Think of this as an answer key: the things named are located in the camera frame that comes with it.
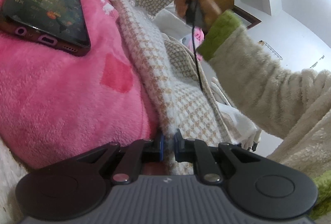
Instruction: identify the pink floral bed sheet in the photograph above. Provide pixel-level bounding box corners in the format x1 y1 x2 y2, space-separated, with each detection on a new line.
1 0 159 169

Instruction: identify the folded white clothes stack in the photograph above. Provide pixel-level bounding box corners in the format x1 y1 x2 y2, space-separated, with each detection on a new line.
210 77 261 152

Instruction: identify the pink rabbit quilt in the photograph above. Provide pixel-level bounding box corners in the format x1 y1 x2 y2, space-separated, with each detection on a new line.
135 0 204 52

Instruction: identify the right hand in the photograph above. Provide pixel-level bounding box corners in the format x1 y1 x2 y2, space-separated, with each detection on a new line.
174 0 222 32

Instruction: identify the right forearm fleece sleeve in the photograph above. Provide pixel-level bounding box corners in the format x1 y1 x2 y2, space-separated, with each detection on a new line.
195 9 331 180

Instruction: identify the smartphone with red case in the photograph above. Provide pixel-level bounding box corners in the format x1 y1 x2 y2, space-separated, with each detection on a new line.
1 0 91 56

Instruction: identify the beige checkered knit coat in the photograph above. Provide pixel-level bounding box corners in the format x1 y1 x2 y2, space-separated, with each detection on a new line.
109 0 232 175

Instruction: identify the brown wooden door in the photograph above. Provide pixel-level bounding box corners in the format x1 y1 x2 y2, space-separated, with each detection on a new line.
214 0 261 30

